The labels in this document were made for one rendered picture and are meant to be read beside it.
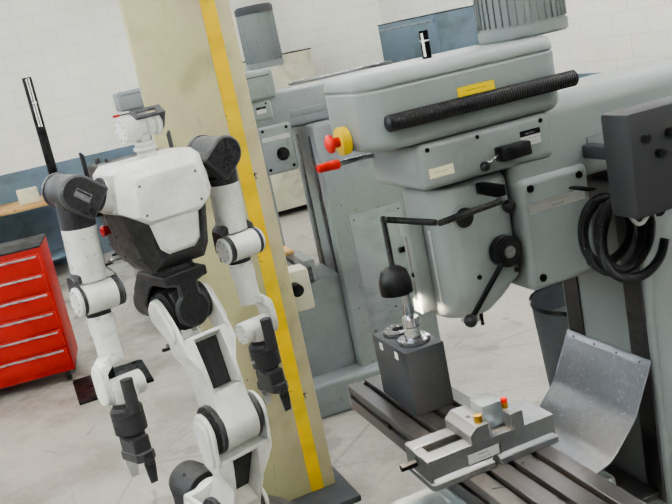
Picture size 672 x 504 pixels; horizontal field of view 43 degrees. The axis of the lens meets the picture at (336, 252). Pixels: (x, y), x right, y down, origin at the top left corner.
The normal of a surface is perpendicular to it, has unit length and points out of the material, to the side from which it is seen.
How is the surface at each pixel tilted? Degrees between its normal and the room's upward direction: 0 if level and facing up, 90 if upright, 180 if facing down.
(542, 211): 90
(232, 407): 66
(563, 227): 90
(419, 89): 90
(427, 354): 90
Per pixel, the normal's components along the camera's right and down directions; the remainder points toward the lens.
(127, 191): -0.13, 0.18
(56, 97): 0.37, 0.15
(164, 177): 0.61, 0.07
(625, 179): -0.91, 0.27
